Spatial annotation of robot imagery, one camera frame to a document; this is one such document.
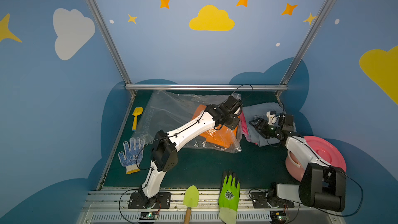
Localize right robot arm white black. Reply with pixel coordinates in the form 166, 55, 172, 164
249, 112, 346, 212

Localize green garden trowel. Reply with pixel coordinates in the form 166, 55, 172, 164
183, 185, 199, 224

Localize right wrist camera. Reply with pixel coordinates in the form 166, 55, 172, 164
266, 111, 278, 125

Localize clear plastic vacuum bag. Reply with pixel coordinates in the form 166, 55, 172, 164
132, 90, 241, 153

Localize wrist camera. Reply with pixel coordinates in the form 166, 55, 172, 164
223, 95, 242, 115
266, 111, 278, 125

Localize pink trousers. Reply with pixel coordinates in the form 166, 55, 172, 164
239, 113, 252, 143

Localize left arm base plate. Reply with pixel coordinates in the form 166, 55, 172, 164
127, 191, 172, 209

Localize yellow toy shovel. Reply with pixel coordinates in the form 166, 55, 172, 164
132, 107, 144, 131

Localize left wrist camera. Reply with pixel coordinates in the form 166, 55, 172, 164
223, 95, 242, 115

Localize left controller board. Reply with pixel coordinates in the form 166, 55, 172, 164
139, 212, 159, 221

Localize pink bucket with lid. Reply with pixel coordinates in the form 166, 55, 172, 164
285, 136, 347, 181

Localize controller board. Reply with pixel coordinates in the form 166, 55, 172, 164
270, 212, 289, 224
139, 212, 159, 221

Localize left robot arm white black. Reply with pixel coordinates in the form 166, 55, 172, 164
138, 104, 241, 208

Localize blue dotted white glove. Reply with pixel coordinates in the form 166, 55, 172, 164
118, 138, 146, 174

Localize right controller board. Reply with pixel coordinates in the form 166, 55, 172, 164
270, 212, 289, 224

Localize aluminium frame rail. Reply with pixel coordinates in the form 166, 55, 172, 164
125, 84, 288, 91

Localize light blue jeans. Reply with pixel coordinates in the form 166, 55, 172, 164
243, 103, 286, 147

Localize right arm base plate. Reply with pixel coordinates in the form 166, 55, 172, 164
249, 191, 295, 209

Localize green black work glove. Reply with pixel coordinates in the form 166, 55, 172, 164
218, 171, 240, 224

